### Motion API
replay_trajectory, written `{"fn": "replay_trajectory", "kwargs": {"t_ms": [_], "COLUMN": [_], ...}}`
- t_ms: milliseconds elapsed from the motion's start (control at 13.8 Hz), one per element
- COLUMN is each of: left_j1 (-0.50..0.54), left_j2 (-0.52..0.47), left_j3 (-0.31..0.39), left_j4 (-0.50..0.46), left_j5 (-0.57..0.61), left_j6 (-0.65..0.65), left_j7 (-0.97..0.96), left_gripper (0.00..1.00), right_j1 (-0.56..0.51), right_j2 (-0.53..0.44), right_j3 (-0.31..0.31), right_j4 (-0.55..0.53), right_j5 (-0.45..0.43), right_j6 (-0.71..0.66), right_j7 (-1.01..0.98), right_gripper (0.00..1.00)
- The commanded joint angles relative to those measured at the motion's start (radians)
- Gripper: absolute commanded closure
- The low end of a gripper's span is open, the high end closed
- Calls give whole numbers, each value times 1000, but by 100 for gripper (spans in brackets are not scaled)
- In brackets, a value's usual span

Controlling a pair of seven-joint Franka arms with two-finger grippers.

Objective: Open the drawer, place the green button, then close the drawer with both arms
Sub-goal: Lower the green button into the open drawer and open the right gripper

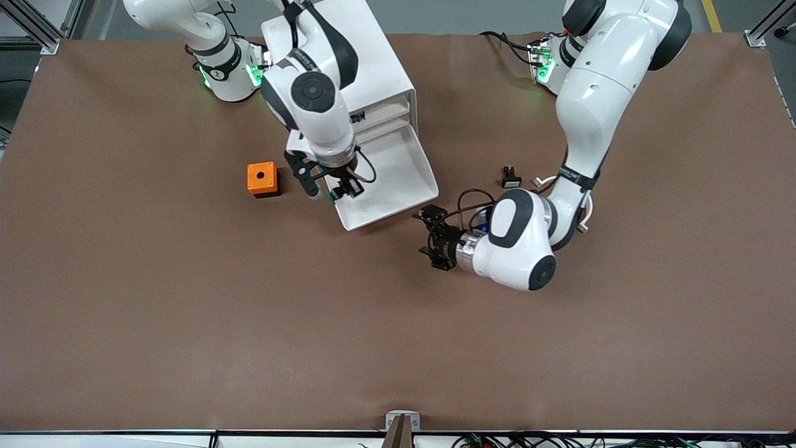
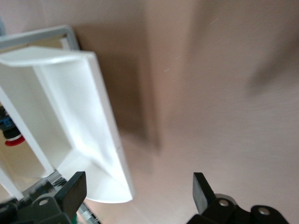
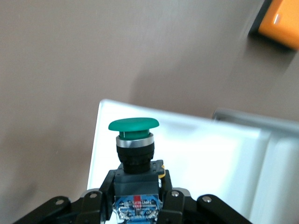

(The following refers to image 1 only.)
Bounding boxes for cable bundle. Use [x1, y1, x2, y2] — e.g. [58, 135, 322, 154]
[453, 432, 796, 448]

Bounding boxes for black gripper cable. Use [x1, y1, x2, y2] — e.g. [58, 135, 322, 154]
[458, 189, 499, 235]
[352, 146, 378, 185]

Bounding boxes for white curved bracket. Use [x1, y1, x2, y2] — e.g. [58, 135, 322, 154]
[533, 175, 595, 234]

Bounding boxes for aluminium frame profile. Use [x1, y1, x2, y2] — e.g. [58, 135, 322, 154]
[743, 0, 796, 49]
[0, 0, 83, 55]

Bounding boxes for black base cable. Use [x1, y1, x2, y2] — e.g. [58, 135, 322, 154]
[480, 30, 537, 67]

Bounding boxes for orange box with hole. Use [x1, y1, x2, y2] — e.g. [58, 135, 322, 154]
[247, 162, 281, 198]

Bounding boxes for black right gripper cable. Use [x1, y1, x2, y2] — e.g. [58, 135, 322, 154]
[352, 146, 378, 185]

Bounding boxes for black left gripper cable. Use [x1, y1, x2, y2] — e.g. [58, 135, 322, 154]
[458, 189, 499, 235]

